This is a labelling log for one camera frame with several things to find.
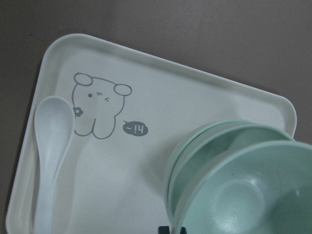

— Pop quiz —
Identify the green bowl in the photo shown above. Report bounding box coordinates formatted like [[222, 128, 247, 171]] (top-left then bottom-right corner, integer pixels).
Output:
[[176, 141, 312, 234], [163, 119, 259, 220], [168, 124, 293, 222]]

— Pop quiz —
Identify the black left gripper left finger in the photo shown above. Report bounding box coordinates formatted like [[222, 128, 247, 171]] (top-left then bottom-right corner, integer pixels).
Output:
[[158, 226, 170, 234]]

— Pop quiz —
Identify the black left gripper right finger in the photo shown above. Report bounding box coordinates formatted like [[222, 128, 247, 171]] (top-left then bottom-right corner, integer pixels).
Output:
[[180, 227, 187, 234]]

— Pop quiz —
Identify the cream rabbit tray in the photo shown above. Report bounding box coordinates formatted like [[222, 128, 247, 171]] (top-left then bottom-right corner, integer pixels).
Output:
[[6, 34, 297, 234]]

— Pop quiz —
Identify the green bowl on tray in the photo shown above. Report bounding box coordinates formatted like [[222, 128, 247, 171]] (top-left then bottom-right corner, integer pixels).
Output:
[[163, 119, 259, 220]]

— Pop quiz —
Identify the white ceramic spoon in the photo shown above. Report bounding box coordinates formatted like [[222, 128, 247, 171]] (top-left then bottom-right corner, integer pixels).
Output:
[[34, 96, 75, 234]]

